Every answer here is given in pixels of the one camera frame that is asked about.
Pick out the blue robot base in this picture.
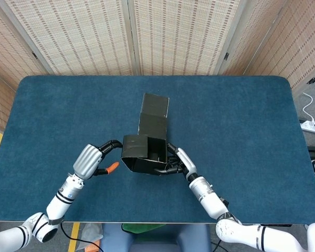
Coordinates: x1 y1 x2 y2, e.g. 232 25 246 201
98 223 212 252

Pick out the white power strip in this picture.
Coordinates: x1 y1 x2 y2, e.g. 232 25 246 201
300 119 315 135

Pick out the blue felt table mat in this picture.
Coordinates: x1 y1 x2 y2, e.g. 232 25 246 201
0 75 315 224

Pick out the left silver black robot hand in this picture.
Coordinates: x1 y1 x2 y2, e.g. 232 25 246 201
72 139 123 181

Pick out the clear plastic bag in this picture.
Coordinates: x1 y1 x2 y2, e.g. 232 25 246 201
76 223 104 251

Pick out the black cardboard box cutout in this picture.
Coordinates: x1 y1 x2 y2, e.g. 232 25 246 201
120 93 170 175

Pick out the green cloth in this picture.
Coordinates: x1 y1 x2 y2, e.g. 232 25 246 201
121 223 169 234

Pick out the white power cable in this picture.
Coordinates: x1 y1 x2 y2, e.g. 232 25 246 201
301 92 315 124

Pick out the orange item on floor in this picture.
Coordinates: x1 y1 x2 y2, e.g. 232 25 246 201
85 240 100 252

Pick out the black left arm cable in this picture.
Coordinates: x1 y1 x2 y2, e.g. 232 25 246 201
59 223 100 252

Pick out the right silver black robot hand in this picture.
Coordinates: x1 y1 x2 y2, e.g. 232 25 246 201
153 143 198 182

